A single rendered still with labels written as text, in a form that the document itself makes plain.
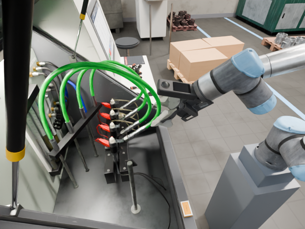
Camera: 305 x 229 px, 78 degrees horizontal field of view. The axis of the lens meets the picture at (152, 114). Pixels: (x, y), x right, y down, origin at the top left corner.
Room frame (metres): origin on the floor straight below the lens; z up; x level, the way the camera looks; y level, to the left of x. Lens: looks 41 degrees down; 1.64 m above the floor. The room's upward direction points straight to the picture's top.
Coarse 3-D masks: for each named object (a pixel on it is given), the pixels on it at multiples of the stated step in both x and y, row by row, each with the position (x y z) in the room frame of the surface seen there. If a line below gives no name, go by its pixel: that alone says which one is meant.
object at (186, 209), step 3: (183, 204) 0.30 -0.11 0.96; (186, 204) 0.30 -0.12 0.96; (183, 207) 0.29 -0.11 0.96; (186, 207) 0.29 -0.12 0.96; (186, 210) 0.28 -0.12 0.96; (189, 210) 0.28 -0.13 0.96; (186, 213) 0.27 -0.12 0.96; (189, 213) 0.27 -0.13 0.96; (186, 216) 0.26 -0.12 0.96; (189, 216) 0.26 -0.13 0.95
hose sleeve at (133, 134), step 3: (144, 126) 0.48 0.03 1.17; (138, 129) 0.48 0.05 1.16; (141, 129) 0.48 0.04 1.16; (144, 129) 0.48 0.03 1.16; (132, 132) 0.48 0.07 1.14; (135, 132) 0.47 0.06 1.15; (138, 132) 0.47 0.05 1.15; (141, 132) 0.48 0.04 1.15; (129, 135) 0.47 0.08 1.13; (132, 135) 0.47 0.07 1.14; (135, 135) 0.47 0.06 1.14; (129, 138) 0.47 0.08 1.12
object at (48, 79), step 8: (72, 64) 0.45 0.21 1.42; (80, 64) 0.46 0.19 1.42; (88, 64) 0.46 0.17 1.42; (96, 64) 0.46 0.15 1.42; (104, 64) 0.47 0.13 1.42; (56, 72) 0.45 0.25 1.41; (120, 72) 0.47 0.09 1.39; (128, 72) 0.48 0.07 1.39; (48, 80) 0.44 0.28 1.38; (136, 80) 0.48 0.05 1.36; (40, 96) 0.44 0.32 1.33; (40, 104) 0.43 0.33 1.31; (160, 104) 0.49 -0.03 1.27; (40, 112) 0.43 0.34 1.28; (160, 112) 0.49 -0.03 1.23; (48, 128) 0.44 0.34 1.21; (48, 136) 0.43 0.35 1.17
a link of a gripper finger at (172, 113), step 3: (177, 108) 0.44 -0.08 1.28; (168, 111) 0.45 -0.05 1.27; (171, 111) 0.44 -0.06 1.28; (174, 111) 0.43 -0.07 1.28; (177, 111) 0.43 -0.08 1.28; (168, 114) 0.44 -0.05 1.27; (171, 114) 0.43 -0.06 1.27; (174, 114) 0.43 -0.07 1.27; (165, 117) 0.44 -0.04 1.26; (168, 117) 0.43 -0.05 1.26; (171, 117) 0.43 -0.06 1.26; (162, 120) 0.44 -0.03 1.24; (165, 120) 0.44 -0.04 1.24
